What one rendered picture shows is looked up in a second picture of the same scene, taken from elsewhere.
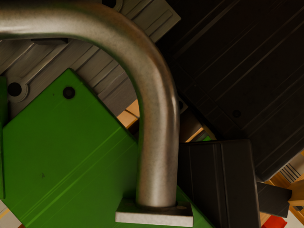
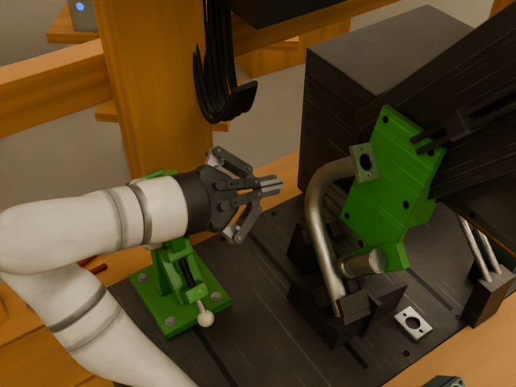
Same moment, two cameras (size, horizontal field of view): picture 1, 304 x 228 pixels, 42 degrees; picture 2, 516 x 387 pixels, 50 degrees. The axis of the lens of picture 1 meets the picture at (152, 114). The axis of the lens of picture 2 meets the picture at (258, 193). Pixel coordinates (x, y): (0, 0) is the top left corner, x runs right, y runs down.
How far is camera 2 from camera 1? 0.72 m
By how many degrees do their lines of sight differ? 58
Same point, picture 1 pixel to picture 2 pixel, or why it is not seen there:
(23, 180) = (385, 232)
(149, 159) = (339, 173)
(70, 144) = (364, 210)
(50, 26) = (315, 226)
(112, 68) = (339, 196)
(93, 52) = (336, 206)
